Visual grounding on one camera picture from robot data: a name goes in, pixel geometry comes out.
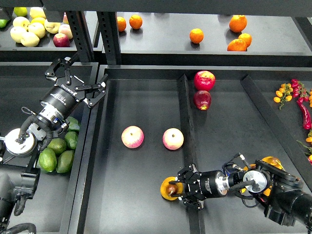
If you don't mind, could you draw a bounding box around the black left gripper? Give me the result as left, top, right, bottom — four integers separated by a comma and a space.
39, 52, 109, 119

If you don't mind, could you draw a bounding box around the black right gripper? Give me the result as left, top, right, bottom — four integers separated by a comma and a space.
169, 164, 230, 210

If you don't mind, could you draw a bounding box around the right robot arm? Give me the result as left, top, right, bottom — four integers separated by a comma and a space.
160, 153, 312, 233

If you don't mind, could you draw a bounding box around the dark avocado top pile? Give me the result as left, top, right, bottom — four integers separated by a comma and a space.
66, 117, 80, 133

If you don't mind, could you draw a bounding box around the green avocado right pile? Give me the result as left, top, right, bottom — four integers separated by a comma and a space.
64, 132, 78, 150

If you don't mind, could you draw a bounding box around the pale yellow pear right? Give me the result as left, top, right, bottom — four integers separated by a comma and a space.
44, 19, 61, 34

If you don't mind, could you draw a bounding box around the pale yellow pear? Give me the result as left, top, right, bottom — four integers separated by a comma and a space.
28, 22, 46, 39
44, 19, 61, 34
13, 17, 30, 29
20, 32, 39, 47
10, 26, 27, 43

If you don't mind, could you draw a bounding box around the round green avocado middle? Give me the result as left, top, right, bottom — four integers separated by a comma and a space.
47, 138, 67, 156

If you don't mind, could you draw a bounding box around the pale yellow pear front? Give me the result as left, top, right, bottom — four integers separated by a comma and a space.
20, 32, 39, 47

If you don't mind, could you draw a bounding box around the pale yellow pear centre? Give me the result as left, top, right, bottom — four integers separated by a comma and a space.
28, 22, 46, 39

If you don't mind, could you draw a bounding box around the yellow pear middle pile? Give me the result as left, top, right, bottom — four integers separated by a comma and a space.
243, 164, 256, 171

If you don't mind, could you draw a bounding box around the yellow pear pile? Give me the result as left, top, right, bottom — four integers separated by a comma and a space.
262, 156, 284, 170
243, 164, 256, 171
262, 186, 272, 197

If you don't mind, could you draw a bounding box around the yellow pear bottom pile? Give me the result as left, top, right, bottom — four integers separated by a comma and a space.
262, 186, 272, 197

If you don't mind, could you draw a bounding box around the pale pear top shelf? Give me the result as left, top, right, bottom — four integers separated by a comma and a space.
29, 7, 46, 19

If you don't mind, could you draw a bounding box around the pale yellow pear upper left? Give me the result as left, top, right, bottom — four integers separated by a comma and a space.
13, 17, 30, 29

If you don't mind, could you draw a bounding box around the yellow pear back pile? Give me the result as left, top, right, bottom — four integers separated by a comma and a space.
262, 156, 284, 170

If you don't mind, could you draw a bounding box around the red apple on shelf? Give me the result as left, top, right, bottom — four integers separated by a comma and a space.
53, 33, 70, 47

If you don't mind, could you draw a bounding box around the pink apple right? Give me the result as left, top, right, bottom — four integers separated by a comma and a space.
162, 128, 184, 150

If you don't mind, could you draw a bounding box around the pink apple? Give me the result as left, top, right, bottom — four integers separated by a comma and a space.
121, 126, 144, 149
162, 128, 184, 150

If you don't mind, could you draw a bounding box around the peach on shelf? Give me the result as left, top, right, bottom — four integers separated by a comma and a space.
58, 24, 73, 40

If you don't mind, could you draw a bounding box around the black left tray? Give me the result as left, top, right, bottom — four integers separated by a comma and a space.
0, 62, 91, 234

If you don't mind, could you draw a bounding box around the black tray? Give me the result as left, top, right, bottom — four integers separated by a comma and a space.
70, 65, 312, 234
0, 62, 91, 234

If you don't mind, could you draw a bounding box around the yellow lemon on shelf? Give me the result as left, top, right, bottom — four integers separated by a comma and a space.
31, 17, 46, 25

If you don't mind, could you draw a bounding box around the orange shelf far left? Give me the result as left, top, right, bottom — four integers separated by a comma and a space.
117, 17, 127, 32

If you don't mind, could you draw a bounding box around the pink apple left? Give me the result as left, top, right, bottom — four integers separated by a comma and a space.
121, 126, 144, 149

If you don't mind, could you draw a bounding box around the black centre tray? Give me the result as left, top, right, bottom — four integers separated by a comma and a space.
70, 65, 312, 234

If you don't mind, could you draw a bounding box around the dark red apple lower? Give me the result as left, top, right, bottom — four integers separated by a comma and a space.
193, 90, 212, 111

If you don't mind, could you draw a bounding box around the green lime top shelf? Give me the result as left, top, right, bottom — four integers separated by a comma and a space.
14, 7, 28, 17

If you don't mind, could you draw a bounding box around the green fruit shelf edge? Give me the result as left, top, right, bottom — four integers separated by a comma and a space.
0, 19, 8, 28

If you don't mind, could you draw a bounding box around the red apple upper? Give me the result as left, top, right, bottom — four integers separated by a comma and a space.
194, 70, 215, 91

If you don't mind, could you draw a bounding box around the orange shelf middle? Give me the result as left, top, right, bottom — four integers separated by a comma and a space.
189, 28, 204, 44

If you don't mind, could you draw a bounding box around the orange cherry tomato bunch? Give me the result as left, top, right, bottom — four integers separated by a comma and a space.
273, 83, 293, 110

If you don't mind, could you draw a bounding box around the red chili pepper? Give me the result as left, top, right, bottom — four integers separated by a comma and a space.
296, 97, 312, 130

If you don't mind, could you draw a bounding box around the black shelf post left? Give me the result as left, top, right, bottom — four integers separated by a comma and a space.
65, 11, 95, 62

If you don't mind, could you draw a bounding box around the black shelf post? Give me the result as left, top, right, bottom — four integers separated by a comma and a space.
97, 11, 122, 65
65, 11, 95, 62

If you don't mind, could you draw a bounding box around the peach behind post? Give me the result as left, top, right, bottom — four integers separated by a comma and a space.
63, 13, 69, 24

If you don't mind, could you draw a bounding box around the black shelf post right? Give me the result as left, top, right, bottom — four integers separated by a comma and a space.
97, 11, 122, 65

